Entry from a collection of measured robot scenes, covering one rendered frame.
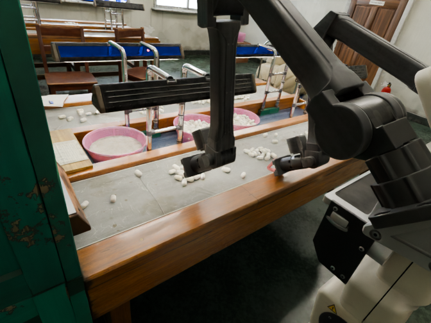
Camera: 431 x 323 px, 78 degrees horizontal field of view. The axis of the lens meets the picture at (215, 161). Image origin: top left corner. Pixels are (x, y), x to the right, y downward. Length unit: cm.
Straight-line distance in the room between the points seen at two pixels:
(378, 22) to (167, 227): 523
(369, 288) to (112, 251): 61
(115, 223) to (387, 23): 526
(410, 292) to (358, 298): 10
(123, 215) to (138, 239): 14
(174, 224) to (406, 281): 57
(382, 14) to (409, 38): 59
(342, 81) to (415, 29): 508
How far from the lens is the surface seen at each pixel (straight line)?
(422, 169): 39
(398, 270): 68
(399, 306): 69
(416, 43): 547
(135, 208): 92
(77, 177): 106
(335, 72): 43
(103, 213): 92
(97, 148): 127
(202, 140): 80
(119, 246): 79
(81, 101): 169
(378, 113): 41
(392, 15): 558
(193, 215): 87
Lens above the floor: 137
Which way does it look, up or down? 32 degrees down
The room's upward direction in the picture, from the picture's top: 9 degrees clockwise
